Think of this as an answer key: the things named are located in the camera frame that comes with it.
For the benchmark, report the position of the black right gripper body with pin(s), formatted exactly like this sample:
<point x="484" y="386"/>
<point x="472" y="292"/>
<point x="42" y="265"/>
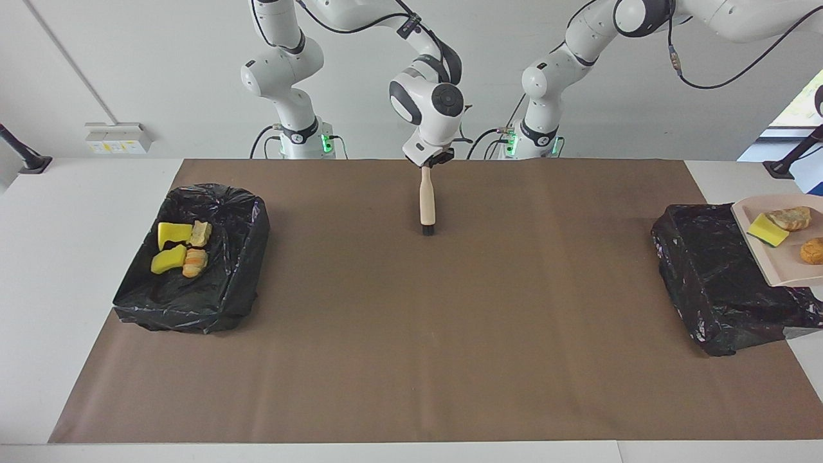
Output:
<point x="440" y="156"/>

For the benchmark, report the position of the notched yellow sponge scrap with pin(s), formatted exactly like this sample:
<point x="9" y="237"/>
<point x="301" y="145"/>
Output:
<point x="172" y="233"/>

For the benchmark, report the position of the yellow green sponge scrap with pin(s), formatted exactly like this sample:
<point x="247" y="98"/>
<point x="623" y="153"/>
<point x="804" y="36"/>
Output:
<point x="766" y="230"/>

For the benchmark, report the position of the pink plastic dustpan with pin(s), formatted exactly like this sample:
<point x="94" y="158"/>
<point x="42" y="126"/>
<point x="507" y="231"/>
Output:
<point x="787" y="257"/>

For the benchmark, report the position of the orange-brown bread roll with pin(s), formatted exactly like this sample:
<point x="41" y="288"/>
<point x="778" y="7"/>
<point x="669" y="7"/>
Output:
<point x="812" y="251"/>

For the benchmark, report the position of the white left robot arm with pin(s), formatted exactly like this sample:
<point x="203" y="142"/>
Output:
<point x="578" y="45"/>

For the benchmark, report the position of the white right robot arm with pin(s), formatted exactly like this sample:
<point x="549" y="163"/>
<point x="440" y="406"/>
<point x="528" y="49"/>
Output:
<point x="431" y="103"/>

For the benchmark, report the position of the black bag lined bin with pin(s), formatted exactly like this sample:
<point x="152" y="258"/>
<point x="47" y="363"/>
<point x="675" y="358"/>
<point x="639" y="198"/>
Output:
<point x="225" y="283"/>
<point x="714" y="276"/>

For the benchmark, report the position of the brown paper table mat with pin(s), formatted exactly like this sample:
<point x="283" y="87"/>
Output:
<point x="386" y="354"/>

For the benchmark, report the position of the bright window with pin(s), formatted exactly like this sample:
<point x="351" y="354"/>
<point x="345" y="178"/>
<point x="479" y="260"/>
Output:
<point x="807" y="106"/>

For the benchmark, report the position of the white wall socket box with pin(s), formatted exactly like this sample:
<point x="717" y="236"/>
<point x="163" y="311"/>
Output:
<point x="119" y="138"/>

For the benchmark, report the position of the black camera stand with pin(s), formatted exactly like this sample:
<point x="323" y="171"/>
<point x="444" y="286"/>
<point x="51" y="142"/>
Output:
<point x="787" y="164"/>
<point x="29" y="161"/>

